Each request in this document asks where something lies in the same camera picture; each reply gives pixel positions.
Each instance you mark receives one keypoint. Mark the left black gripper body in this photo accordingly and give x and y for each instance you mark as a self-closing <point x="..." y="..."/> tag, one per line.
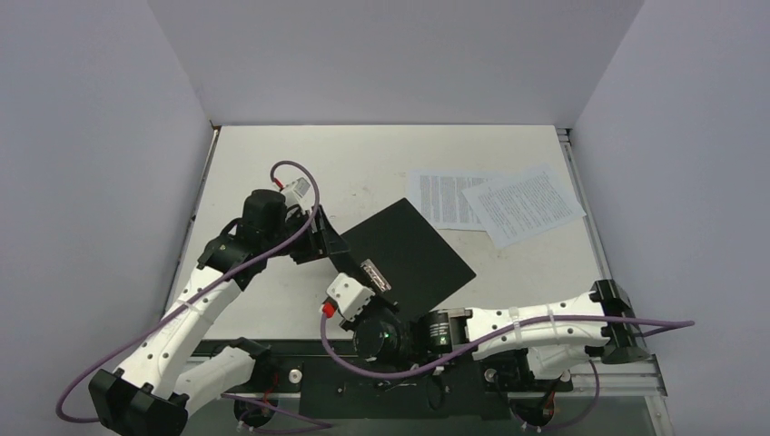
<point x="290" y="229"/>

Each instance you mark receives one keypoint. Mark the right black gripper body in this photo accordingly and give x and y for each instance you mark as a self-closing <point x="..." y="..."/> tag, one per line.
<point x="378" y="302"/>

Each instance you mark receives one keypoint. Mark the grey and black folder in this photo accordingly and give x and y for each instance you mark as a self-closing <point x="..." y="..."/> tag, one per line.
<point x="420" y="267"/>

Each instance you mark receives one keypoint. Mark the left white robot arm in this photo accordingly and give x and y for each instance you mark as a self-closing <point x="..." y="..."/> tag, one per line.
<point x="150" y="392"/>

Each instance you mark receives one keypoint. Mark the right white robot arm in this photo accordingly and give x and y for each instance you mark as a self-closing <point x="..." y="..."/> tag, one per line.
<point x="599" y="323"/>

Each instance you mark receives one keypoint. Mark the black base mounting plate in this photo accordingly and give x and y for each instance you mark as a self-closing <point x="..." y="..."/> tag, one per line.
<point x="303" y="371"/>

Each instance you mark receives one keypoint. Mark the left printed paper sheet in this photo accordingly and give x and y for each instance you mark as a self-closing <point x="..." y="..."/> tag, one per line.
<point x="438" y="196"/>

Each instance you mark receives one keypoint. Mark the printed paper sheet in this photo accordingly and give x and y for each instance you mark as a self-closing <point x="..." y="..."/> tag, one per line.
<point x="438" y="196"/>
<point x="514" y="208"/>

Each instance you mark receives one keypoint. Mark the right printed paper sheet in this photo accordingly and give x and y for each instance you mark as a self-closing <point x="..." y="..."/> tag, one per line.
<point x="514" y="208"/>

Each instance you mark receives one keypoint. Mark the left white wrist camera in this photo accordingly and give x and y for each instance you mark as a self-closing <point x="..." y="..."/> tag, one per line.
<point x="295" y="193"/>

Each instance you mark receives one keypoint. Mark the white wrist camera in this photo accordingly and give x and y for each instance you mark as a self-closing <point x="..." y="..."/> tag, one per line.
<point x="347" y="297"/>
<point x="295" y="193"/>

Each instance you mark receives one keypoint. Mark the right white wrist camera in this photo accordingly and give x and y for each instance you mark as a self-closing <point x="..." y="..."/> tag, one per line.
<point x="347" y="297"/>

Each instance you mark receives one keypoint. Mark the aluminium frame rail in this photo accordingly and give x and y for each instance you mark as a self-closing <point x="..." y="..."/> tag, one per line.
<point x="608" y="389"/>

